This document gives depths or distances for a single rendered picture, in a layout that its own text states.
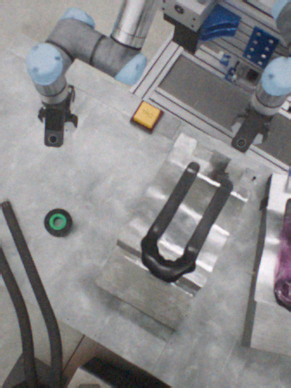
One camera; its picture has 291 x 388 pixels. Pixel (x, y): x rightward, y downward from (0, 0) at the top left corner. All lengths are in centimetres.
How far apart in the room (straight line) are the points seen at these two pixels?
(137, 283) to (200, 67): 124
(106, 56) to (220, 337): 82
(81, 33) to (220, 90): 125
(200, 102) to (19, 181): 102
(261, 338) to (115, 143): 70
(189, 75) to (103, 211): 102
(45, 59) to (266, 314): 84
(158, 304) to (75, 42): 71
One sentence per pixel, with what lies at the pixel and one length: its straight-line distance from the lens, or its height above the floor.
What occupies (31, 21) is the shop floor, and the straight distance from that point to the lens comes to 279.
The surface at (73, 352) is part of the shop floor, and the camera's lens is 232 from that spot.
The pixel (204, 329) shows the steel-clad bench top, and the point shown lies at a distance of 153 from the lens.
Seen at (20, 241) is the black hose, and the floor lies 86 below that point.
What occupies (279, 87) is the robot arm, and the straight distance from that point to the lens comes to 118.
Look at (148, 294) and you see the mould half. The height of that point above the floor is 86.
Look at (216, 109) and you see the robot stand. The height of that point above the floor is 21.
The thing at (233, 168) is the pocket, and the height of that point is 86.
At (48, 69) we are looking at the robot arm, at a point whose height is 130.
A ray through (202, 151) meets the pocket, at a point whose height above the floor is 86.
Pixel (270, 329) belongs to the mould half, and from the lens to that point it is 145.
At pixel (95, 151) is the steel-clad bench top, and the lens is 160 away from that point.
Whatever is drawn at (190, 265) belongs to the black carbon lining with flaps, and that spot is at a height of 90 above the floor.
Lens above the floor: 231
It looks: 75 degrees down
